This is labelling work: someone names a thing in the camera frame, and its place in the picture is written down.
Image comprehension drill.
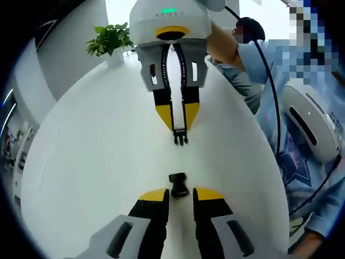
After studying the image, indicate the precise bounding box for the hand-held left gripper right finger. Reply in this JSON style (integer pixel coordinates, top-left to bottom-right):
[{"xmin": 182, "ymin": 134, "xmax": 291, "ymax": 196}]
[{"xmin": 192, "ymin": 186, "xmax": 293, "ymax": 259}]

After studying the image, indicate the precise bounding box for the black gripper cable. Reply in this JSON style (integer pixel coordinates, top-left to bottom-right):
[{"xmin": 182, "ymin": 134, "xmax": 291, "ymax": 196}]
[{"xmin": 224, "ymin": 4, "xmax": 282, "ymax": 156}]

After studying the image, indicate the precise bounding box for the person in blue shirt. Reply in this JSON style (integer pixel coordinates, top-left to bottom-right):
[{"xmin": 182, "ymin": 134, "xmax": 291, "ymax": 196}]
[{"xmin": 237, "ymin": 40, "xmax": 345, "ymax": 243}]

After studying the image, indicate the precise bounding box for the black device cable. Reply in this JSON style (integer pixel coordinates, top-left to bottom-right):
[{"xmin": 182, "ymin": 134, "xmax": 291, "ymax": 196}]
[{"xmin": 288, "ymin": 155, "xmax": 342, "ymax": 218}]

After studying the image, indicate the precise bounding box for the black socket plastic buckle part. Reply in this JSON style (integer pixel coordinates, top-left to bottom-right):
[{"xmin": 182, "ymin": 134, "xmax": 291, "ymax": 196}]
[{"xmin": 168, "ymin": 172, "xmax": 189, "ymax": 198}]

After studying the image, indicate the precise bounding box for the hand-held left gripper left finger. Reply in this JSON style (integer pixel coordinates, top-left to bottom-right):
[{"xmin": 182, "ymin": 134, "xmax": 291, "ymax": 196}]
[{"xmin": 68, "ymin": 188, "xmax": 170, "ymax": 259}]

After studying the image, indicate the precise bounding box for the black pronged plastic buckle part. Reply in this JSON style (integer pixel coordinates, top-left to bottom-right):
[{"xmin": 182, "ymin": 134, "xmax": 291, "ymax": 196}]
[{"xmin": 172, "ymin": 128, "xmax": 190, "ymax": 147}]

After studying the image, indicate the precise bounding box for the potted green plant white pot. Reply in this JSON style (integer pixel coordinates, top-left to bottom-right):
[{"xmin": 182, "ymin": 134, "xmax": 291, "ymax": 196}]
[{"xmin": 86, "ymin": 22, "xmax": 135, "ymax": 66}]

